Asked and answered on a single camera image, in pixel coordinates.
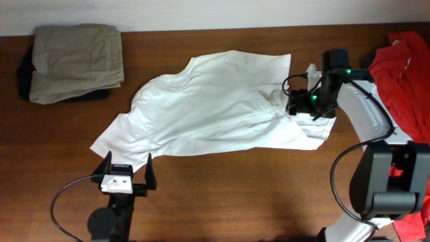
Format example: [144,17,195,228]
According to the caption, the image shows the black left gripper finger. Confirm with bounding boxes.
[144,153,157,190]
[91,151,112,184]

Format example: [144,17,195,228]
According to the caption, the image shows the white polo shirt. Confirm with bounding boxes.
[91,50,335,169]

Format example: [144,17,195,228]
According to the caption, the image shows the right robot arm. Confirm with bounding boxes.
[286,49,429,241]

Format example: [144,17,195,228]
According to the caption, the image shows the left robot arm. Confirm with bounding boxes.
[87,152,157,242]

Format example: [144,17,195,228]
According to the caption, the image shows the red garment pile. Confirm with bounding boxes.
[368,31,430,242]

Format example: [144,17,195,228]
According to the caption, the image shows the folded khaki pants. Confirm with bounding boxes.
[29,24,124,104]

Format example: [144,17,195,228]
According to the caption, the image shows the folded dark garment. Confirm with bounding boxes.
[16,45,110,102]

